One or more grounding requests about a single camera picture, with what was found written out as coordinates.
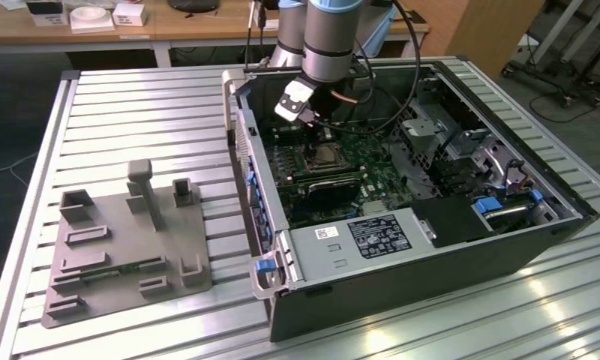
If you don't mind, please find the CPU socket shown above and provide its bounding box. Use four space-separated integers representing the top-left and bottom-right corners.
298 140 354 174

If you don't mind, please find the blue disk carrier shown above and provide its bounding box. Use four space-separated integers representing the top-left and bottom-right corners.
470 196 505 219

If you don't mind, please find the white round holder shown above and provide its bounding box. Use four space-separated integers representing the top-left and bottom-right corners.
67 5 117 35

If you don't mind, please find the metal socket cover frame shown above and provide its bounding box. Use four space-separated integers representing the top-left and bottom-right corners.
302 141 354 172

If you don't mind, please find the silver CPU plate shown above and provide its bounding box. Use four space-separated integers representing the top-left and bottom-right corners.
313 144 343 166

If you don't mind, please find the grey parts rack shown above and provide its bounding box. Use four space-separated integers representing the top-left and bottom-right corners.
38 158 214 329

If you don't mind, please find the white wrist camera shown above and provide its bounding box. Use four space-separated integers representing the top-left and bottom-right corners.
273 79 317 123

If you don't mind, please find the black open PC case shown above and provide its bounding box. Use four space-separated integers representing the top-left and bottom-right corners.
221 58 600 343

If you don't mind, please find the black round object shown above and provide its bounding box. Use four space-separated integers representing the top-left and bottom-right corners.
165 0 222 12

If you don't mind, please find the green motherboard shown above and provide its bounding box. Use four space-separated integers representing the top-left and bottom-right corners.
265 121 417 230

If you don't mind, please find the black graphics card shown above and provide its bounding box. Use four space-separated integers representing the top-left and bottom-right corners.
297 176 362 212

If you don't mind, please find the blue case latch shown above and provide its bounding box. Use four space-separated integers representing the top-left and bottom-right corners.
253 257 277 277

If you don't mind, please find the black plastic shroud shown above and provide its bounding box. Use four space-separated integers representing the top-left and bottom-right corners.
409 195 497 249

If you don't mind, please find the grey metal drive cage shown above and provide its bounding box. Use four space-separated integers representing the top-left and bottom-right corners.
387 74 483 200

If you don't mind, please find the metal wheeled stand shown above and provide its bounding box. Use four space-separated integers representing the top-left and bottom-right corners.
498 0 600 110

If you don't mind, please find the grey power supply unit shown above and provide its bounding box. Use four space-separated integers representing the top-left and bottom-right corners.
285 207 439 283

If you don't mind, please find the white box black top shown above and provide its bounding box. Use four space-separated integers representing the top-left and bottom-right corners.
24 0 66 28

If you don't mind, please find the white printed box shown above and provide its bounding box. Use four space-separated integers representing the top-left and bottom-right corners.
110 1 149 27

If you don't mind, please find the wooden cabinet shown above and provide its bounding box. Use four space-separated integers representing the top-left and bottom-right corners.
417 0 546 80

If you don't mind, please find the RAM slot bank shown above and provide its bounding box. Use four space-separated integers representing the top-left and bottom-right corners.
277 167 362 187
269 124 326 146

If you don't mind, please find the coloured wire bundle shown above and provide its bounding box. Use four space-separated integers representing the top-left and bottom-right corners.
501 159 534 194

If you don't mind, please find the wooden desk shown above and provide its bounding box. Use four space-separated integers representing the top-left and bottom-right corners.
0 0 431 68

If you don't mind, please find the green RAM stick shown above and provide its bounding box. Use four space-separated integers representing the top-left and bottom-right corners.
80 262 145 283

